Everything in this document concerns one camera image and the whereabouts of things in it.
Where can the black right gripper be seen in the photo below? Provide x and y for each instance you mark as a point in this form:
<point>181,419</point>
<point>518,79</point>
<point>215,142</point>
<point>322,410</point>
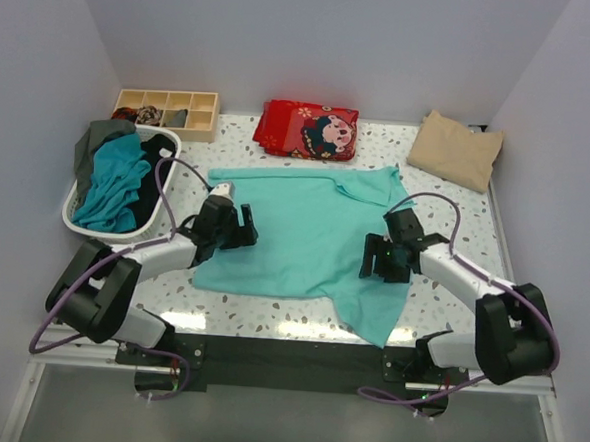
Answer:
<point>374,245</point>

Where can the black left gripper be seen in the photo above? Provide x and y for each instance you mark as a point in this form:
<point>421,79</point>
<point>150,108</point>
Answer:
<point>243,235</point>

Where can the mint green t shirt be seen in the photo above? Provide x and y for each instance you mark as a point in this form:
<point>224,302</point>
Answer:
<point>312,225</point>

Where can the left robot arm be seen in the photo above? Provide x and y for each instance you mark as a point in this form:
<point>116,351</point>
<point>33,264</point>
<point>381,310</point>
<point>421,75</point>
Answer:
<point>93,296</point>

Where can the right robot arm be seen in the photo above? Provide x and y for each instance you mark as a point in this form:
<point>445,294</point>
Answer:
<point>513,335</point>

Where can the white plastic laundry basket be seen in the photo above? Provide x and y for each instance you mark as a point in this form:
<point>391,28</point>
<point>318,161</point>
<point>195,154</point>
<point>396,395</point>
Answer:
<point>163,177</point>

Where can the red folded cartoon blanket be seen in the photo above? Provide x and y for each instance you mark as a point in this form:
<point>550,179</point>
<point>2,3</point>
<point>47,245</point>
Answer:
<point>307,131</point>

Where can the black garment with label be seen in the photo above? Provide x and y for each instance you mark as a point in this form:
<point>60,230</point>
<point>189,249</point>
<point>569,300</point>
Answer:
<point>159,146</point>

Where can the beige folded t shirt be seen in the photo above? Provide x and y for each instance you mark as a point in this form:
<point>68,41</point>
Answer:
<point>449,150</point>

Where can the wooden compartment organizer box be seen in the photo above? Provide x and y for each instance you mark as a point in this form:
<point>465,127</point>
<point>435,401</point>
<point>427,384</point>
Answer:
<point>203,110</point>

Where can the grey sock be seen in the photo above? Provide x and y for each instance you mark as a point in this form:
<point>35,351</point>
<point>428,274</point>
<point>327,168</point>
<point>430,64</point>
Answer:
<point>175,118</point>

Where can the teal t shirt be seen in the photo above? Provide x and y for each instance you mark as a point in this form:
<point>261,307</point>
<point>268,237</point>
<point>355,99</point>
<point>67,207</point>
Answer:
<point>118,169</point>

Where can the pink brown patterned sock roll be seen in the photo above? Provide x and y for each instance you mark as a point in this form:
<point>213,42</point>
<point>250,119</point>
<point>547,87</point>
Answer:
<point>149,115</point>

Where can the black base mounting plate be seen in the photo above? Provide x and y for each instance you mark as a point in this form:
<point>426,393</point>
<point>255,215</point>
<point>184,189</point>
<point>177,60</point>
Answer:
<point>194,362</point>

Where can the red black patterned sock roll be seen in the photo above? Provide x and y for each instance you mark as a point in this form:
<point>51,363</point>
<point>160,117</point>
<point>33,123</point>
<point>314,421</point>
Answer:
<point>125,113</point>

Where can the dark grey t shirt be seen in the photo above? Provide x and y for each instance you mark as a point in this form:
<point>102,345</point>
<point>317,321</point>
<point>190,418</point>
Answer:
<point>97,134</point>

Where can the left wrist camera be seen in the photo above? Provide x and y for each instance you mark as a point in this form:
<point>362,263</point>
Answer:
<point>225,190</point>

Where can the aluminium frame rail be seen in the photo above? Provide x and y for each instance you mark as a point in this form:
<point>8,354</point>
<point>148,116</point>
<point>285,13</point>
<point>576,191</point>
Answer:
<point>513,335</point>

